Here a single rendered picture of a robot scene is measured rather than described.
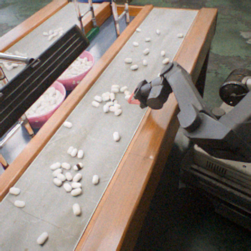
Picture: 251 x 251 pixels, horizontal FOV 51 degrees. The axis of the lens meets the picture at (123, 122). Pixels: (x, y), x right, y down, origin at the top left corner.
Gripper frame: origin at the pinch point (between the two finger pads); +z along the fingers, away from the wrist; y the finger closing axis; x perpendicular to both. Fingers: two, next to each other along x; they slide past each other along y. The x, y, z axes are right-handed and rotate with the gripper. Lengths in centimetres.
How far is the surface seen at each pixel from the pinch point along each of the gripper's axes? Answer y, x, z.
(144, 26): -73, -10, 19
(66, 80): -10.1, -20.8, 31.5
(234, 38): -212, 78, 28
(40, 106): 7.8, -21.5, 36.2
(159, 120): 4.0, 10.8, -8.7
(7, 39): -36, -60, 76
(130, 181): 32.4, 10.7, -8.3
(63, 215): 48.6, 2.8, 5.3
